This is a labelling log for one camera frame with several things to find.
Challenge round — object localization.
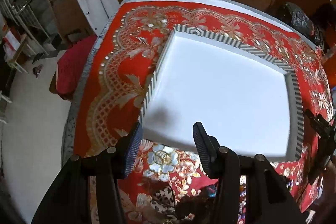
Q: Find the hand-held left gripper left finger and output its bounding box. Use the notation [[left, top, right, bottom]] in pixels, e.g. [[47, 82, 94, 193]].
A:
[[31, 123, 143, 224]]

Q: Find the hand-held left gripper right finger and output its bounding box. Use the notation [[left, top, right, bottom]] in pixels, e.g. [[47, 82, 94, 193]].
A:
[[193, 122, 306, 224]]

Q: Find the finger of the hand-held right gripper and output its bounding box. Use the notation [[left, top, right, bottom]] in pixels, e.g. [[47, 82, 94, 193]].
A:
[[308, 140, 334, 185], [304, 109, 332, 139]]

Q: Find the white tray with striped rim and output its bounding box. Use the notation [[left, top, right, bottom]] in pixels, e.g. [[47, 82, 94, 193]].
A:
[[139, 25, 305, 163]]

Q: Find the pile of colourful jewelry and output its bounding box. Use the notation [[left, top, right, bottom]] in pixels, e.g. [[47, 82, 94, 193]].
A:
[[176, 175, 293, 224]]

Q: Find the leopard print hair accessory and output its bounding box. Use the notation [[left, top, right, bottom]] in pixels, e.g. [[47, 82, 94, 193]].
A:
[[151, 185, 176, 214]]

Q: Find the red floral tablecloth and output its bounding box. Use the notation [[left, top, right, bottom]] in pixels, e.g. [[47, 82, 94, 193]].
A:
[[73, 0, 335, 224]]

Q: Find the red cushioned stool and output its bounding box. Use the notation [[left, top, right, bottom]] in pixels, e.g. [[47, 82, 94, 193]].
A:
[[50, 35, 99, 101]]

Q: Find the sandal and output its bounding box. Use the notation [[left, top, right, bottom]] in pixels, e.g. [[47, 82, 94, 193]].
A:
[[33, 64, 44, 79]]

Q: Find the white grey-edged table cover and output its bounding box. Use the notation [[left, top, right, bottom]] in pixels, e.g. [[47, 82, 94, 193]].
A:
[[60, 0, 323, 169]]

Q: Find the metal rack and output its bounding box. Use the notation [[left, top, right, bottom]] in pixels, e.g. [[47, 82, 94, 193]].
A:
[[0, 0, 50, 56]]

